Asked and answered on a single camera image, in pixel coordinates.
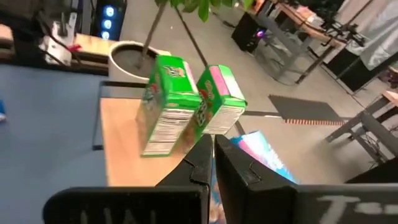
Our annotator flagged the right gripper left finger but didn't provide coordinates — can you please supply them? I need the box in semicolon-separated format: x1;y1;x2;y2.
43;134;214;224

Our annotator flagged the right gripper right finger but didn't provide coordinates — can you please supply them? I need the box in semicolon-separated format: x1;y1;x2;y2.
215;134;398;224

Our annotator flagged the green cereal box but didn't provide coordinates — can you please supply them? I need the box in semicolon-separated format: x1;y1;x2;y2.
136;55;201;158
194;64;248;136

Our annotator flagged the dark floor mat striped edge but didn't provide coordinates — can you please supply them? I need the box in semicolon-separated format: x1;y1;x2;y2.
267;94;346;126

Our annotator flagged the blue table mat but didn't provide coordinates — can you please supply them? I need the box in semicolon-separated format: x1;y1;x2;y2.
0;63;108;224

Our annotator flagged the white plant pot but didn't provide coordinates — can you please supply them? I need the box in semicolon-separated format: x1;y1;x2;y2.
107;40;172;84

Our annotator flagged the black box with purple light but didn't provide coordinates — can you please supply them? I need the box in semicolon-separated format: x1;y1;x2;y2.
231;12;268;54

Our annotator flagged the wooden table with metal legs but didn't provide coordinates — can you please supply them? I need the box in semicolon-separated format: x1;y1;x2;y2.
254;0;352;85

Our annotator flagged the green leafy plant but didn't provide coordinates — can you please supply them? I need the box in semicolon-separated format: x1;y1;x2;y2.
136;0;256;71

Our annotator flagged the black computer with blue lights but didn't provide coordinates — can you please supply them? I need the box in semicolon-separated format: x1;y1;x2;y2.
93;0;128;41

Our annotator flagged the grey cloth cover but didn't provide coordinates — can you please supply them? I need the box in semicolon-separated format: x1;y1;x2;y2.
335;0;398;71

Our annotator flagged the wooden shelf with black frame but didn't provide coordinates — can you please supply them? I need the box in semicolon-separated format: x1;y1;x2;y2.
91;80;249;187

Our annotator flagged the grey metal desk frame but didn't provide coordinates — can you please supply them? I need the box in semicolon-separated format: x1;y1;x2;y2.
325;90;398;162

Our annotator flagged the black metal table frame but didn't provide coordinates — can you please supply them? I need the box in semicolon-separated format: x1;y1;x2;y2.
0;51;109;77

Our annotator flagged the white bracket with red part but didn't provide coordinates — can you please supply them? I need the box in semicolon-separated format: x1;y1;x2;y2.
39;12;81;66

